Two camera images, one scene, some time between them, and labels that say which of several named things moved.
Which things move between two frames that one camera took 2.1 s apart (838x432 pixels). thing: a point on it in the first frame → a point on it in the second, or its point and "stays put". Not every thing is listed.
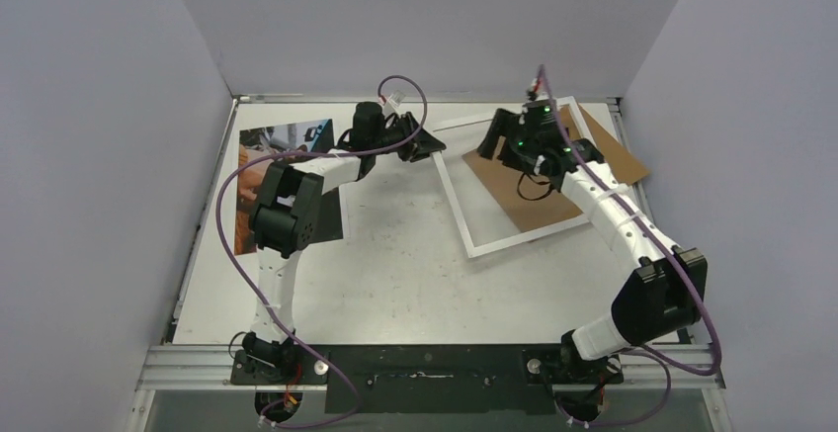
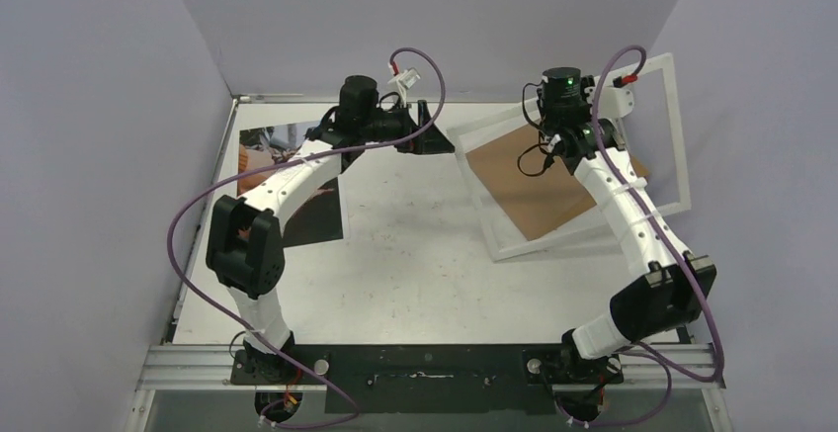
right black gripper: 513,131 → 585,142
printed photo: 293,137 stays put
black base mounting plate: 437,379 stays put
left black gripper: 423,144 stays put
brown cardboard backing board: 533,204 stays put
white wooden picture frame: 493,247 → 529,112
